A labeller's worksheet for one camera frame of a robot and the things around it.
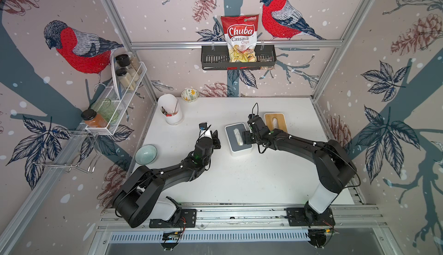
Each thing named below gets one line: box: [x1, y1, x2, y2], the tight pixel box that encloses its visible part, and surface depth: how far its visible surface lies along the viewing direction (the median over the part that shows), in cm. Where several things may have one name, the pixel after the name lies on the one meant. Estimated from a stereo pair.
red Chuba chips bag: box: [220, 13, 261, 70], surface depth 83 cm
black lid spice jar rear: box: [115, 53, 140, 81], surface depth 82 cm
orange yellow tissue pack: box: [272, 117, 279, 130], surface depth 100 cm
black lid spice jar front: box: [115, 67, 136, 91], surface depth 79 cm
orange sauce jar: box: [80, 109, 109, 128], surface depth 63 cm
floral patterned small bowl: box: [181, 88, 200, 103], surface depth 124 cm
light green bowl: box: [134, 144, 158, 165], surface depth 92 cm
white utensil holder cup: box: [157, 92, 183, 126], surface depth 103 cm
